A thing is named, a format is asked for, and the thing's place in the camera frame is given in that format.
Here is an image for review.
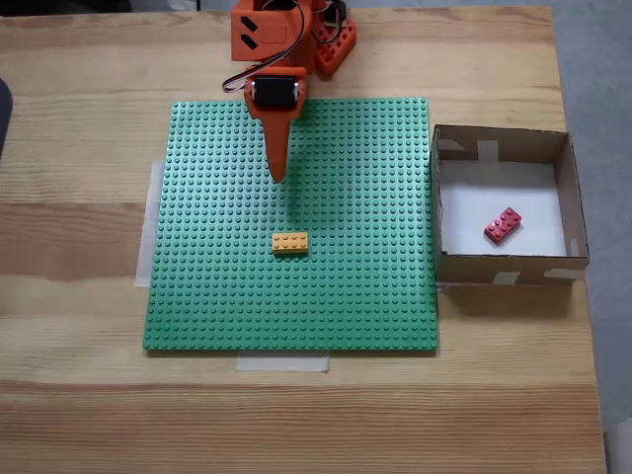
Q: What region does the long masking tape strip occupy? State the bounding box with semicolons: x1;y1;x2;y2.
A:
133;158;167;288

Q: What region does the red lego block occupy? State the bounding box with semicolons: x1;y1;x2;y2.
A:
482;205;524;246

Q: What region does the black rounded object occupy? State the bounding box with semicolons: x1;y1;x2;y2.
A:
0;77;14;162

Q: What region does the yellow lego block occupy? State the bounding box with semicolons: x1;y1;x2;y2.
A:
272;231;310;256

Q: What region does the cardboard box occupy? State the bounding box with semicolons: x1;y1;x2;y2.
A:
428;123;591;287

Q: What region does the green lego baseplate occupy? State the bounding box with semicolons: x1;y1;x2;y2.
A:
142;97;440;356

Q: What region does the short masking tape strip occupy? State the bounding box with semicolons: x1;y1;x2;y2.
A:
235;353;331;374

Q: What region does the white paper sheet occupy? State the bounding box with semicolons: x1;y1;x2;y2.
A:
438;160;568;257

